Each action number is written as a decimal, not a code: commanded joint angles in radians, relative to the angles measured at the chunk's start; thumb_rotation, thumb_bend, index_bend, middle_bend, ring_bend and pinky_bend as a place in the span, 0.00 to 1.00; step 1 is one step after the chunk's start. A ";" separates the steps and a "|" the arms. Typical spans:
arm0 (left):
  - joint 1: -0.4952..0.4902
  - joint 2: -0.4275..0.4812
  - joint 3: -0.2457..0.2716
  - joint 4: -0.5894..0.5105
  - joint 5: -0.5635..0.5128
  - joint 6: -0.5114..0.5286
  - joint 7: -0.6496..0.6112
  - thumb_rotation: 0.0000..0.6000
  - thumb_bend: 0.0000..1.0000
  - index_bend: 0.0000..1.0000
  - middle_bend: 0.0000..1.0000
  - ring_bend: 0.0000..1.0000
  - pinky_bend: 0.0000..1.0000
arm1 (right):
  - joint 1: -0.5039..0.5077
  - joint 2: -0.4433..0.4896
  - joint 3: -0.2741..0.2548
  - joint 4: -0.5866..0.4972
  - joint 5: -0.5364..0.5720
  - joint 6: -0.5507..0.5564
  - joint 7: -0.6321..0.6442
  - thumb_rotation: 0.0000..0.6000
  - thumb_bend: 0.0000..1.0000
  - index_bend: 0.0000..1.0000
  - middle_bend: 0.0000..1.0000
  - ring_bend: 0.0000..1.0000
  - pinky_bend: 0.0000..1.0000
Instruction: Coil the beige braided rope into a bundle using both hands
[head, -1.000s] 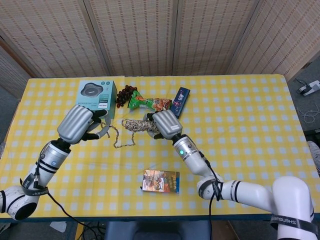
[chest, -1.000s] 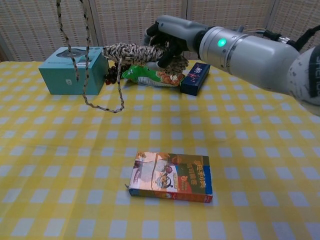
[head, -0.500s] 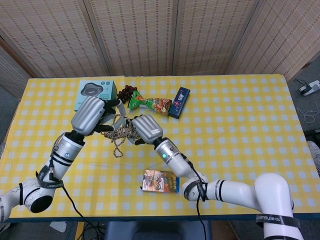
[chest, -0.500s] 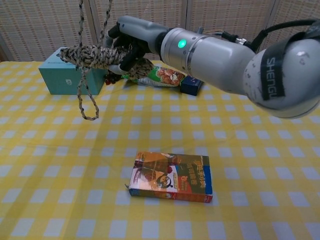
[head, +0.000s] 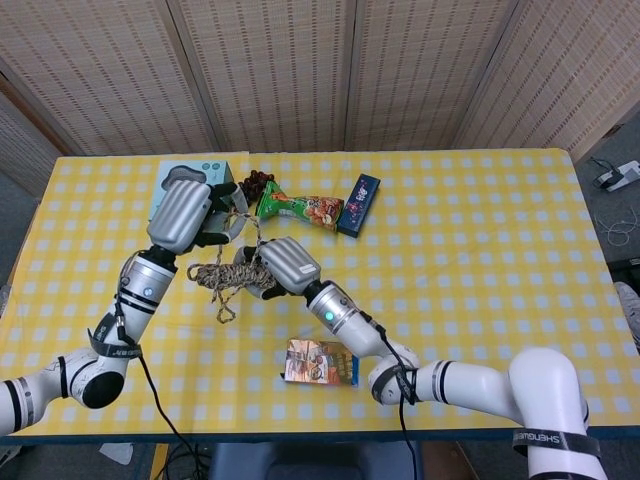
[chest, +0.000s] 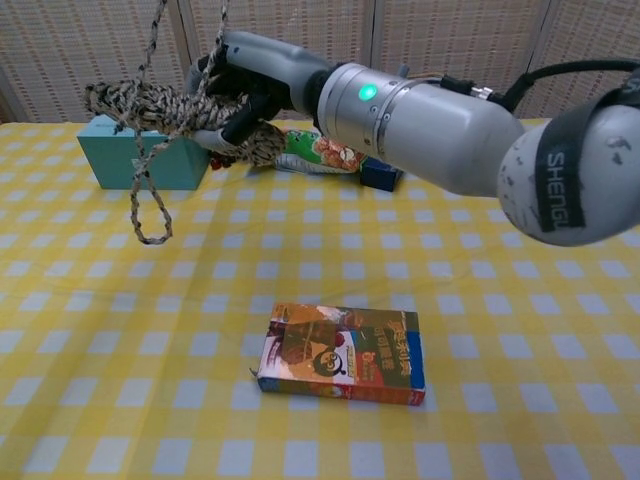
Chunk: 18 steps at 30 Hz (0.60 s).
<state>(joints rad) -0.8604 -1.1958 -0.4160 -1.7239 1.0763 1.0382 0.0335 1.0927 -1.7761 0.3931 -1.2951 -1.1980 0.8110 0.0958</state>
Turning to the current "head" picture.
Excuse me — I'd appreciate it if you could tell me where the woven folding screen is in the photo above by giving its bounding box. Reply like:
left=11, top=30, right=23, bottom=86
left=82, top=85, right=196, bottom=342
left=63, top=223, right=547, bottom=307
left=0, top=0, right=640, bottom=196

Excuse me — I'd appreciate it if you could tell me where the green snack bag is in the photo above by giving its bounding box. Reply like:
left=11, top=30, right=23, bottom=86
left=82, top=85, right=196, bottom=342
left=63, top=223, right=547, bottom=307
left=255, top=180, right=346, bottom=234

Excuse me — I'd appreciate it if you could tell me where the thin white floor cable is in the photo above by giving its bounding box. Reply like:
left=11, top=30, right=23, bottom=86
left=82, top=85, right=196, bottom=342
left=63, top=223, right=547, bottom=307
left=604, top=207, right=640, bottom=246

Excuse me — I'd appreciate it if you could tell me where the crumpled white paper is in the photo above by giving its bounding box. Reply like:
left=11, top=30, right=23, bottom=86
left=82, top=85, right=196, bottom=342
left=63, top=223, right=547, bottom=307
left=98, top=442, right=134, bottom=466

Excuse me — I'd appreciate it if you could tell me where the grey white shoe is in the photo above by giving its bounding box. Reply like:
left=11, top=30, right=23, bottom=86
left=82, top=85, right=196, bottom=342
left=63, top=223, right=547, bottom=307
left=613, top=280, right=640, bottom=351

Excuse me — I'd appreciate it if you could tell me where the teal speaker box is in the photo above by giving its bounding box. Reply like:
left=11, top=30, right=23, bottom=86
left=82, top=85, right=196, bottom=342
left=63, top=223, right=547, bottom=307
left=148, top=160, right=236, bottom=221

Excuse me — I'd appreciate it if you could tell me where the braided speckled rope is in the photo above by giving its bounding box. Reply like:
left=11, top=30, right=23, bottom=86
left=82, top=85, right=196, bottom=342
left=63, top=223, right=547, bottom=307
left=186, top=207, right=281, bottom=325

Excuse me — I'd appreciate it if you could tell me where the dark red grape bunch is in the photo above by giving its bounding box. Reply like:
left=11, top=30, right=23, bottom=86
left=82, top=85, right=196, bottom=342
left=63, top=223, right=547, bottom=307
left=237, top=169, right=276, bottom=201

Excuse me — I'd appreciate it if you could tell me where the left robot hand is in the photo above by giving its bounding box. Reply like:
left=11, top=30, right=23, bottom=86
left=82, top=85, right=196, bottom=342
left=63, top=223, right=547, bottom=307
left=146, top=180, right=250, bottom=256

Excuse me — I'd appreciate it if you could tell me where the yellow checked tablecloth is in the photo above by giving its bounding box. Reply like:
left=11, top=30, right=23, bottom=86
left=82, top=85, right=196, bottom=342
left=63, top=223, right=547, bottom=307
left=0, top=147, right=640, bottom=439

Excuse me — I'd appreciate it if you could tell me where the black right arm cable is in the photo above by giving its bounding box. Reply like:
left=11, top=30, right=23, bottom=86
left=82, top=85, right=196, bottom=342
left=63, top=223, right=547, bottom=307
left=362, top=312, right=426, bottom=480

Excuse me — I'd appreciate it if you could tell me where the white power strip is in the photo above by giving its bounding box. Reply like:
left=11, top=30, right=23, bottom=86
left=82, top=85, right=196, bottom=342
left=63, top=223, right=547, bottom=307
left=592, top=159, right=640, bottom=193

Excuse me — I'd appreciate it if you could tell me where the dark blue seat base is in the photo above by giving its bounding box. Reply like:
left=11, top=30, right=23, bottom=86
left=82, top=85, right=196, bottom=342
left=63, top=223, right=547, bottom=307
left=207, top=442, right=424, bottom=480

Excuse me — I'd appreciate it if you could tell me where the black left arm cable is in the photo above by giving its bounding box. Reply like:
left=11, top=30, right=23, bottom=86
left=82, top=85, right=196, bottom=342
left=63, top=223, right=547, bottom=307
left=113, top=279, right=211, bottom=480

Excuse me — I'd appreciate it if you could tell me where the yellow floor tape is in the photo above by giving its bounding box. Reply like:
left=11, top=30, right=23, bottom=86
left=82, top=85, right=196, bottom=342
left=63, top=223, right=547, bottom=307
left=149, top=443, right=170, bottom=480

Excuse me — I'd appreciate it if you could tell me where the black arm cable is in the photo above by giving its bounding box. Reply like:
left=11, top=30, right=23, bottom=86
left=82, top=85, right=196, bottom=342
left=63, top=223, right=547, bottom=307
left=362, top=312, right=426, bottom=480
left=113, top=279, right=211, bottom=480

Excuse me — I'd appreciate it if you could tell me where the colourful printed snack box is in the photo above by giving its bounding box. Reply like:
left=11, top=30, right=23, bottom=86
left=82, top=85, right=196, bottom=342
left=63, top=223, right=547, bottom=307
left=278, top=338, right=361, bottom=387

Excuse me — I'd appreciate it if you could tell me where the dark blue narrow box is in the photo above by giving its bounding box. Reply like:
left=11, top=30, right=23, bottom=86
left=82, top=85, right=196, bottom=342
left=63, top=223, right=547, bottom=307
left=335, top=173, right=381, bottom=240

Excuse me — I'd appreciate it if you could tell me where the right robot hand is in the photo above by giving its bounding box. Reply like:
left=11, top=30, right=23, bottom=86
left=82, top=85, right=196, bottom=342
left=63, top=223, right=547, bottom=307
left=234, top=237, right=321, bottom=301

